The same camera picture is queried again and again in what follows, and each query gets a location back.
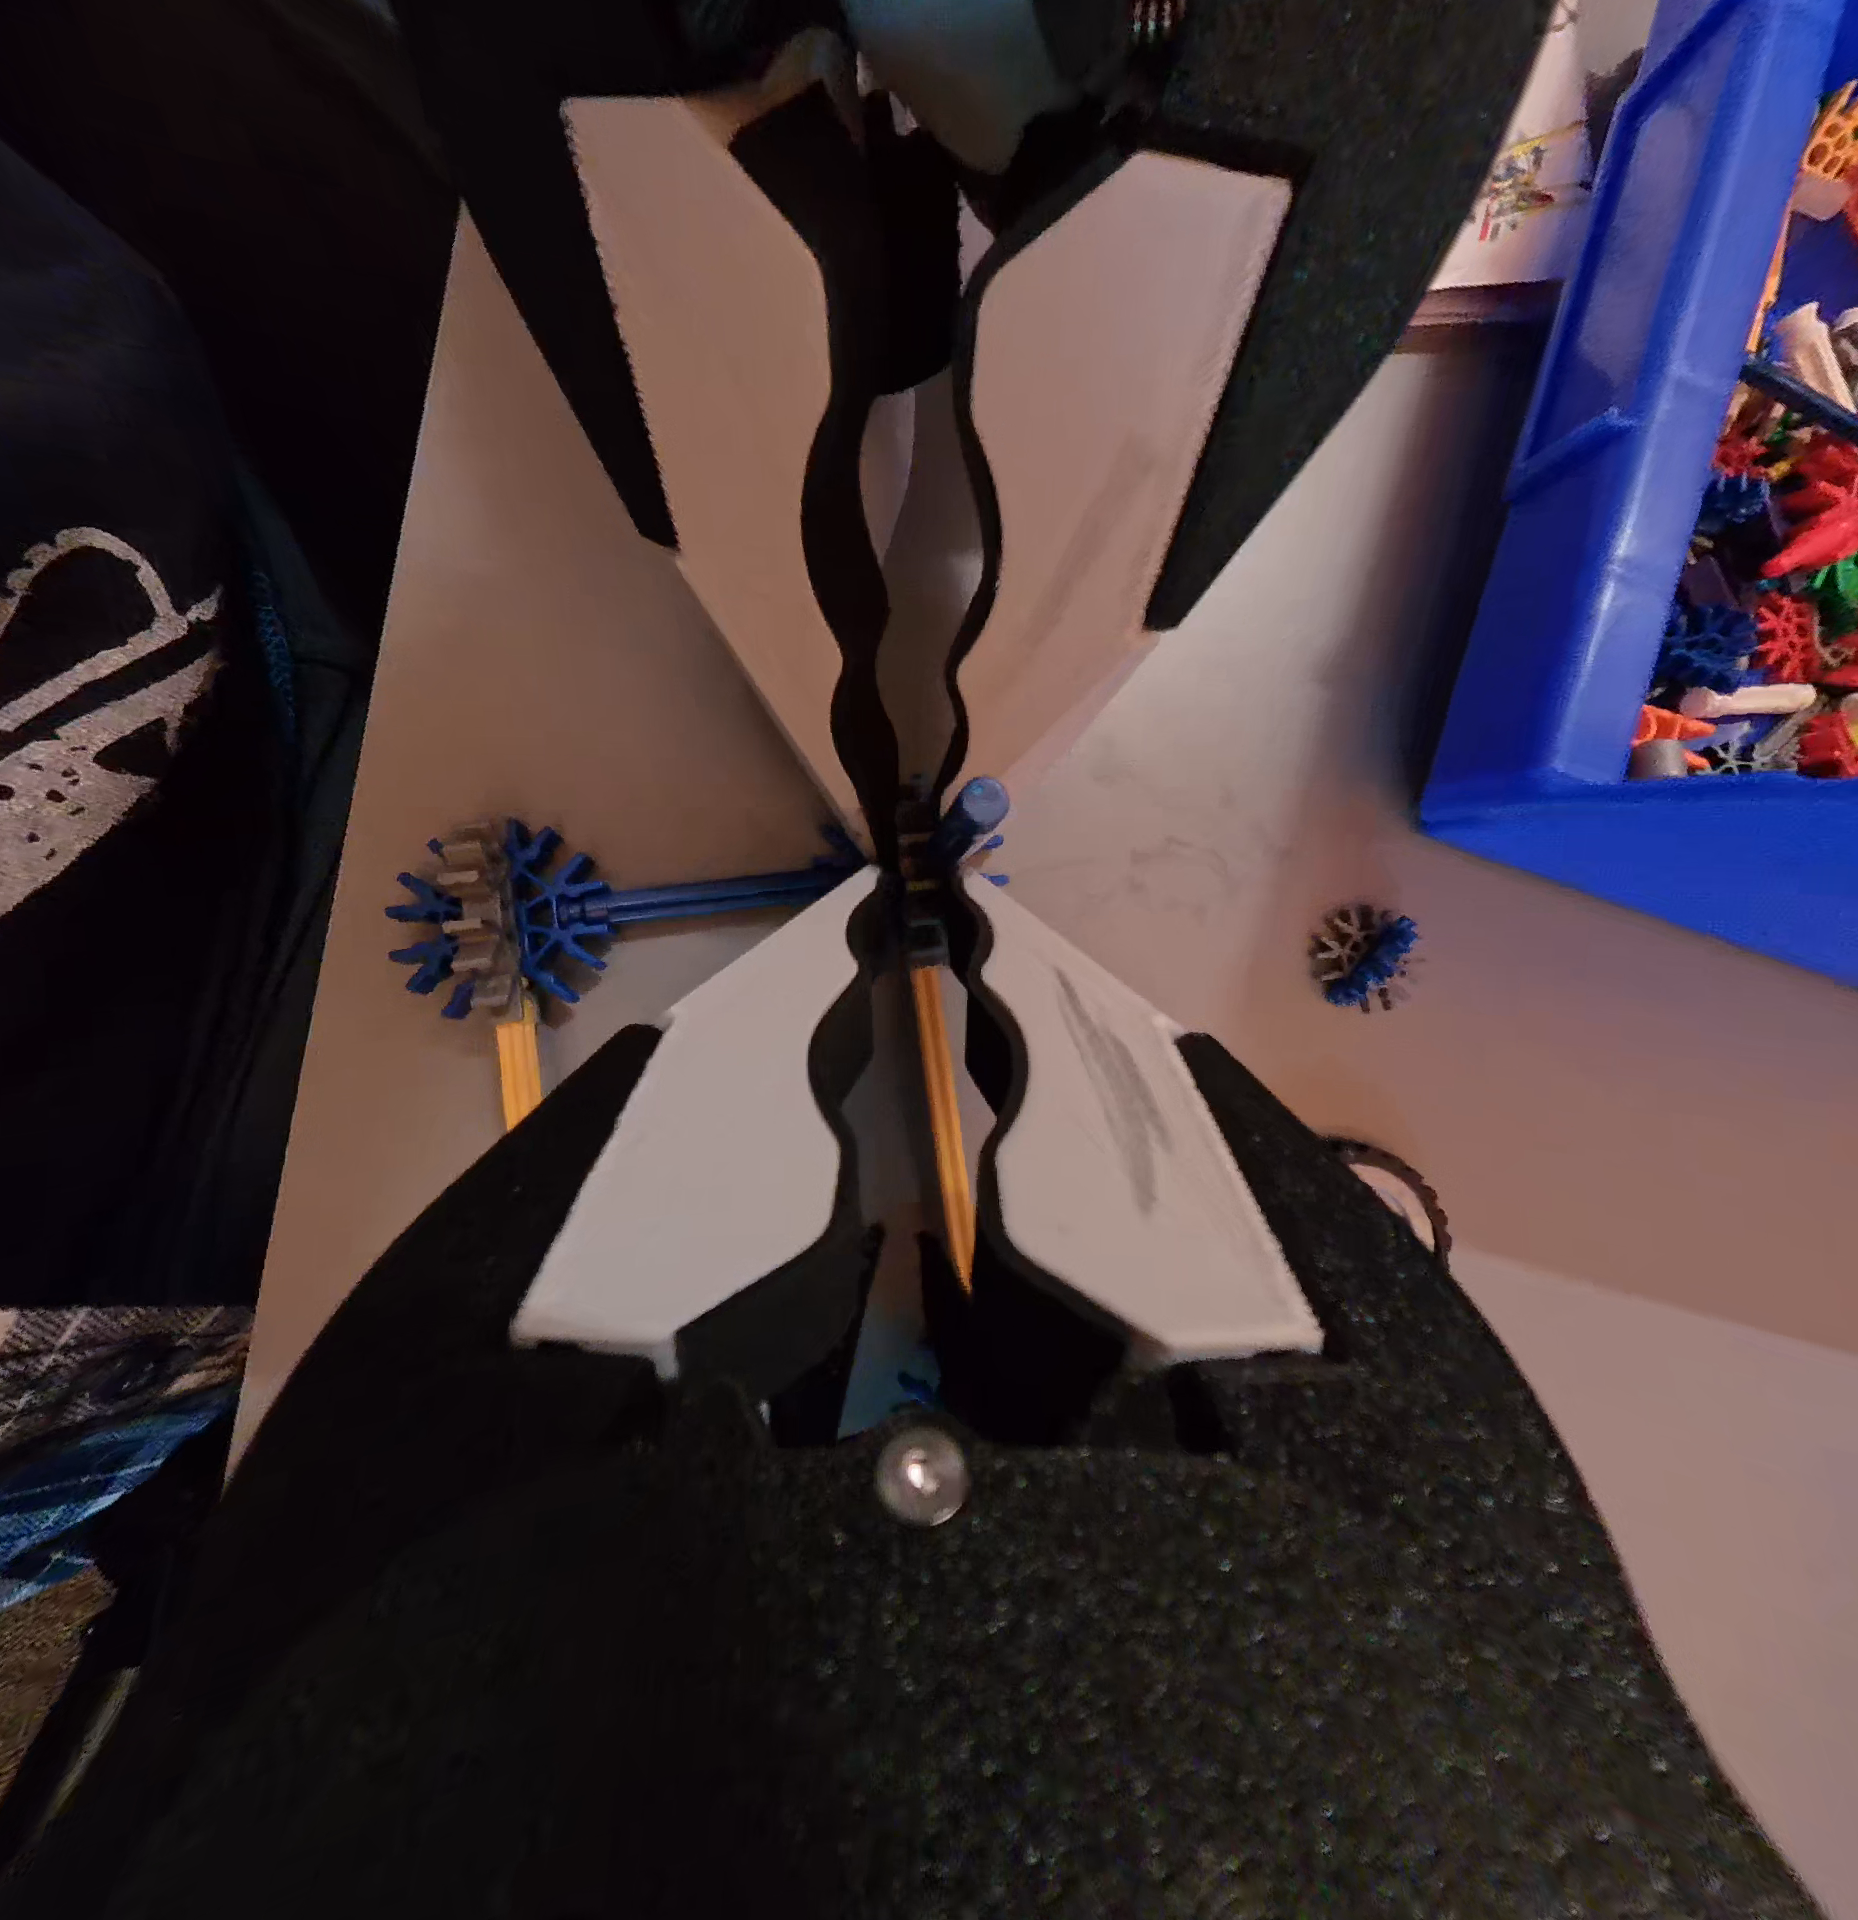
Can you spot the blue yellow toy rod frame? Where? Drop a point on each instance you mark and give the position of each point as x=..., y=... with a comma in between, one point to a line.
x=562, y=908

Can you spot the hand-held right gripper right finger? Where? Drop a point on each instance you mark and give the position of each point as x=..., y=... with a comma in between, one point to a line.
x=1154, y=1185

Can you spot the small blue grey toy connector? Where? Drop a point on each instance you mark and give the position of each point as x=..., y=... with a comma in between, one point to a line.
x=1364, y=957

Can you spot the person's black printed t-shirt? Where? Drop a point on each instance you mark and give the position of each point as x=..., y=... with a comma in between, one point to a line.
x=119, y=900

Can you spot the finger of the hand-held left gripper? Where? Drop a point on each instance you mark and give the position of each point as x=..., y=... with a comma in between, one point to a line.
x=704, y=375
x=1124, y=404

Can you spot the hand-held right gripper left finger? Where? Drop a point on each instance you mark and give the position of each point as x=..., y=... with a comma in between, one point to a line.
x=674, y=1200

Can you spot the toy instruction booklet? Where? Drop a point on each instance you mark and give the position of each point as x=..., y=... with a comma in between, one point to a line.
x=1523, y=225

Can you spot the pile of colourful toy pieces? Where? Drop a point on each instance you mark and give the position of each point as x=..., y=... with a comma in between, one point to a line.
x=1798, y=600

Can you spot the blue storage bin white label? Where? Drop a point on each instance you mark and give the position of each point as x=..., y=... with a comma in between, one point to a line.
x=1559, y=600

